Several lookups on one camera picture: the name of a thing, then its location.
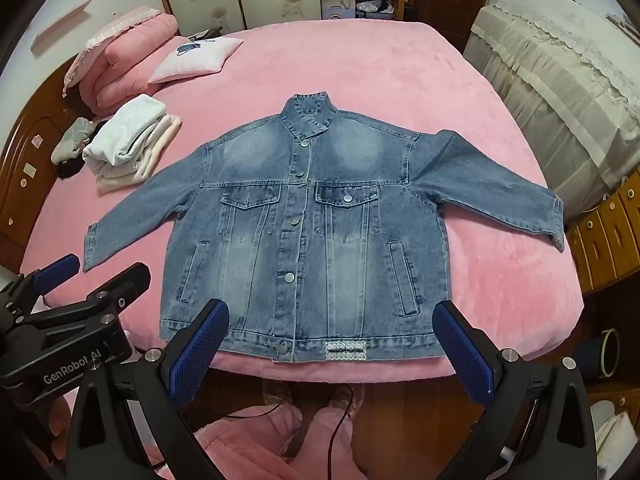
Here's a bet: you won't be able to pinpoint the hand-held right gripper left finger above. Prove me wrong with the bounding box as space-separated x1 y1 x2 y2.
67 298 231 480

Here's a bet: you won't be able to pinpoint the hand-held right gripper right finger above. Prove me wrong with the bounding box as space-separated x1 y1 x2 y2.
431 300 598 480

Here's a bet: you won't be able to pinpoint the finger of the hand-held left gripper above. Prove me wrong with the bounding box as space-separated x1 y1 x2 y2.
30 261 152 331
20 254 82 306

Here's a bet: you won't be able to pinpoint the blue denim jacket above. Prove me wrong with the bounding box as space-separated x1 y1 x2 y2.
82 91 566 363

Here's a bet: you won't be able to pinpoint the wooden headboard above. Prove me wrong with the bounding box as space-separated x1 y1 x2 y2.
0 52 101 271

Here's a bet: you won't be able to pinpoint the patterned slipper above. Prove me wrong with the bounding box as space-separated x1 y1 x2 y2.
262 380 297 411
325 384 358 411

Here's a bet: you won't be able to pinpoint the pink fleece pants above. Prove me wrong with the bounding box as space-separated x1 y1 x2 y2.
190 402 381 480

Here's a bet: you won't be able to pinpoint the grey cloth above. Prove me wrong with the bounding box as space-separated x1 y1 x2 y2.
50 117 96 166

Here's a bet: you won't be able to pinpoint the dark blue bin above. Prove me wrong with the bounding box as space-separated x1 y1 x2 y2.
585 328 621 381

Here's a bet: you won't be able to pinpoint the white folded garment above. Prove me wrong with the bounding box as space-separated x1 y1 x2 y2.
82 94 168 178

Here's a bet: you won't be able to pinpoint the white bag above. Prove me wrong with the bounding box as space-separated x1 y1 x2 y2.
590 400 640 480

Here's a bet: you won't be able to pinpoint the wooden drawer cabinet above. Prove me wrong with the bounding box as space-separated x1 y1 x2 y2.
565 170 640 293

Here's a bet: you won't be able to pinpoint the pink folded quilt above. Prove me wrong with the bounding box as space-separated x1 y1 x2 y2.
62 5 188 113

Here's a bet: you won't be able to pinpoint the white pillow with blue print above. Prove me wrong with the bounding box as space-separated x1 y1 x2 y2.
147 37 244 85

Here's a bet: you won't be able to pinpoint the pink fleece bed blanket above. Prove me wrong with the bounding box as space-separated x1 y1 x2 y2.
17 22 586 386

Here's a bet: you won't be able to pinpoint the black cable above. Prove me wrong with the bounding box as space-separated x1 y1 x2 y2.
227 385 356 480

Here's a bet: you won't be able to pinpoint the white wall shelf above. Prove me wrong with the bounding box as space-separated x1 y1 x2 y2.
30 0 87 53

